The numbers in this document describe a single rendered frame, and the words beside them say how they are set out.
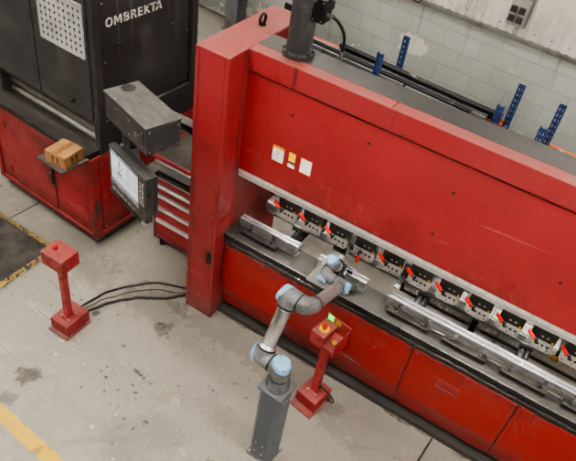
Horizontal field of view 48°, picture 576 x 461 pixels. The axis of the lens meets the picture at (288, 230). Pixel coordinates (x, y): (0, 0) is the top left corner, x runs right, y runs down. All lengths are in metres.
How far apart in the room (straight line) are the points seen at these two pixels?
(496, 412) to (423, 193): 1.57
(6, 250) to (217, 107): 2.63
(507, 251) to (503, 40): 4.36
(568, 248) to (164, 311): 3.12
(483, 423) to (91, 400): 2.70
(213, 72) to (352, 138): 0.91
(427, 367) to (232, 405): 1.42
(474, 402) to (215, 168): 2.30
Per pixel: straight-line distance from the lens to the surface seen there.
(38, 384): 5.03
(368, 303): 4.45
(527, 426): 4.56
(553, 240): 3.72
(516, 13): 7.63
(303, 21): 3.84
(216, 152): 4.24
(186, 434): 4.71
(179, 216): 5.43
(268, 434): 4.32
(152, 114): 3.96
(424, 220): 3.92
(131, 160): 4.17
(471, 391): 4.50
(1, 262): 5.87
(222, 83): 3.96
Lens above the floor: 4.07
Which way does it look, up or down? 41 degrees down
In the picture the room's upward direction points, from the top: 10 degrees clockwise
